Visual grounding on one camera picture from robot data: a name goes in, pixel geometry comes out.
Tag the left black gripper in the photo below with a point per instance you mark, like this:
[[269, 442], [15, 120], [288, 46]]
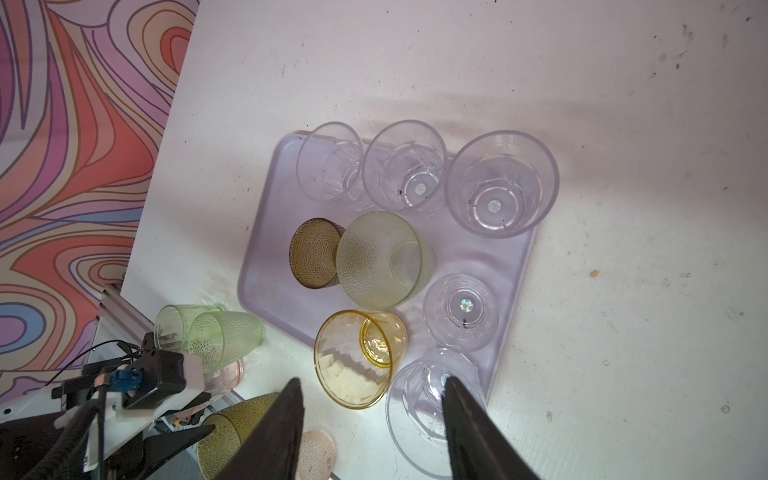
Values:
[[35, 444]]

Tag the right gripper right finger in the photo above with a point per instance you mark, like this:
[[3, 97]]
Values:
[[476, 447]]

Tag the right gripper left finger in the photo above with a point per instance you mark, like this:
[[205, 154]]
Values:
[[272, 450]]

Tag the peach pink glass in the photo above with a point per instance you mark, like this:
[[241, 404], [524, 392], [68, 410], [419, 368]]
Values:
[[317, 456]]

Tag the dark olive glass front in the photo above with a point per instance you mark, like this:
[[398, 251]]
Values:
[[232, 426]]

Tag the dark olive glass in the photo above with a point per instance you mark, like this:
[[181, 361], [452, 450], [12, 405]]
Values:
[[312, 253], [232, 426]]

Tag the light green glass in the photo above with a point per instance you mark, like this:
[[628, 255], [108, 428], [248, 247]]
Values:
[[241, 333]]

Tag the yellow glass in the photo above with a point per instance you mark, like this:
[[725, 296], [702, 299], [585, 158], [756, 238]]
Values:
[[356, 355]]

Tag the small clear glass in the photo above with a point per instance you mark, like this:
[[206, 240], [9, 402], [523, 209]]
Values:
[[460, 312]]

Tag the dark olive glass back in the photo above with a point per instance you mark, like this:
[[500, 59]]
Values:
[[312, 253]]

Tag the pale green glass front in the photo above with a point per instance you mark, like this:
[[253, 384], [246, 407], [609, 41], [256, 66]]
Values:
[[382, 261]]

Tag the lavender plastic tray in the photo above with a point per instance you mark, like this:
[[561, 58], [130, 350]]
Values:
[[268, 289]]

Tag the aluminium front rail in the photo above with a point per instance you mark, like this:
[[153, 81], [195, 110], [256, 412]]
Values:
[[120, 320]]

